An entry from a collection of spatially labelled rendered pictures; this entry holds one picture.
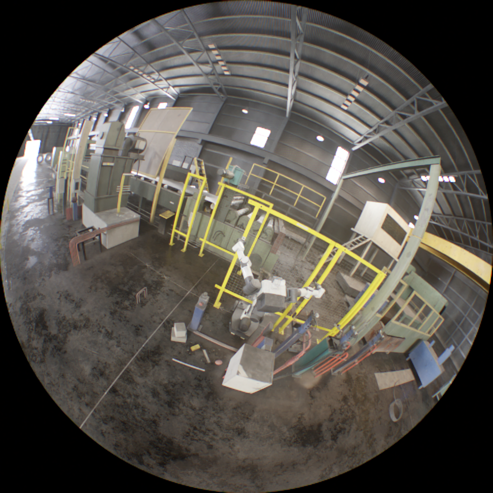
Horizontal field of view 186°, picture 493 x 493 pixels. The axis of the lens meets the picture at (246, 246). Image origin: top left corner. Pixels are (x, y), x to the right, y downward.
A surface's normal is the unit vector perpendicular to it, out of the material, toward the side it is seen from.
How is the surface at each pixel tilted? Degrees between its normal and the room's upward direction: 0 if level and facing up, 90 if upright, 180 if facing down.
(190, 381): 0
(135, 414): 0
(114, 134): 90
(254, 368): 0
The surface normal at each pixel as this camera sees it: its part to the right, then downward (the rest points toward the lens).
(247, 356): 0.38, -0.85
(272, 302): 0.25, -0.68
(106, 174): 0.91, 0.42
